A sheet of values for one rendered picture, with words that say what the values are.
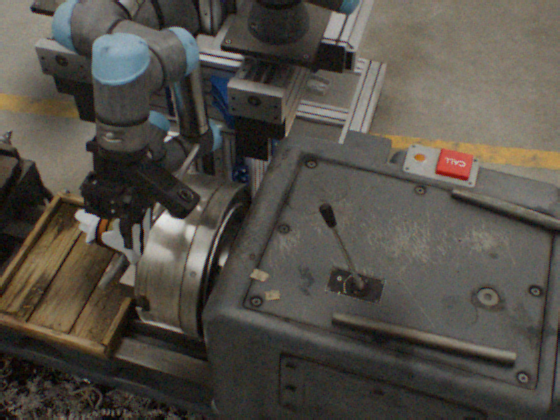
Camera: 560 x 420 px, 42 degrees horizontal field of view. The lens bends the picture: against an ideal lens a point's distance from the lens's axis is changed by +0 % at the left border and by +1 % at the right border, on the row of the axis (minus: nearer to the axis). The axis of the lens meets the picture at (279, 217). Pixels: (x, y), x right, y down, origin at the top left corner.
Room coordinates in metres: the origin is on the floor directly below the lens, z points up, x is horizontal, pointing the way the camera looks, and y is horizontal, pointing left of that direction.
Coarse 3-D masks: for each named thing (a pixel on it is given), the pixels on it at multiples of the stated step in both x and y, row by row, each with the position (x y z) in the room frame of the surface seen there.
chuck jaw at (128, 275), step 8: (128, 264) 0.78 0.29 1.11; (136, 264) 0.78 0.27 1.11; (128, 272) 0.76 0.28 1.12; (120, 280) 0.74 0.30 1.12; (128, 280) 0.74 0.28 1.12; (120, 288) 0.73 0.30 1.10; (128, 288) 0.73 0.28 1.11; (128, 296) 0.73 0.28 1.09; (136, 296) 0.71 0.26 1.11; (144, 296) 0.71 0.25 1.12; (144, 304) 0.70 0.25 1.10
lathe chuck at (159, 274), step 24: (168, 216) 0.81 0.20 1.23; (192, 216) 0.80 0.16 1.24; (168, 240) 0.76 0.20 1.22; (192, 240) 0.76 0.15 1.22; (144, 264) 0.73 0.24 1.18; (168, 264) 0.73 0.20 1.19; (144, 288) 0.71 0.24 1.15; (168, 288) 0.70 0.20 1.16; (144, 312) 0.70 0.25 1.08; (168, 312) 0.68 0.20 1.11
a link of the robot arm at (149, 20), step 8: (56, 0) 1.28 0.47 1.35; (64, 0) 1.25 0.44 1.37; (80, 0) 1.19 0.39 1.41; (152, 0) 1.19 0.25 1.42; (144, 8) 1.17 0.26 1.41; (152, 8) 1.18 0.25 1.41; (160, 8) 1.18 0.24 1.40; (136, 16) 1.15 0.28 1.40; (144, 16) 1.16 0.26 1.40; (152, 16) 1.17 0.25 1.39; (160, 16) 1.18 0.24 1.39; (144, 24) 1.15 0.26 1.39; (152, 24) 1.16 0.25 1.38; (160, 24) 1.17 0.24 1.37
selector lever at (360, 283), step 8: (336, 232) 0.68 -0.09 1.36; (336, 240) 0.68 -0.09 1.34; (344, 248) 0.67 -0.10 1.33; (344, 256) 0.67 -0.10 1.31; (352, 264) 0.66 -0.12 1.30; (352, 272) 0.65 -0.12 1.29; (360, 280) 0.65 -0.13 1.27; (352, 288) 0.64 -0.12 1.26; (360, 288) 0.64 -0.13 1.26; (368, 288) 0.64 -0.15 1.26; (360, 296) 0.63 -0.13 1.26
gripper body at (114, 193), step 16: (96, 144) 0.73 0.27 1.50; (96, 160) 0.72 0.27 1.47; (112, 160) 0.70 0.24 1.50; (128, 160) 0.70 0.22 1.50; (96, 176) 0.72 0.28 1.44; (112, 176) 0.71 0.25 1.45; (96, 192) 0.69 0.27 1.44; (112, 192) 0.68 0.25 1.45; (128, 192) 0.68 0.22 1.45; (144, 192) 0.70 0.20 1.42; (96, 208) 0.68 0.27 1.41; (112, 208) 0.68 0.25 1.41; (144, 208) 0.70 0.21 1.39
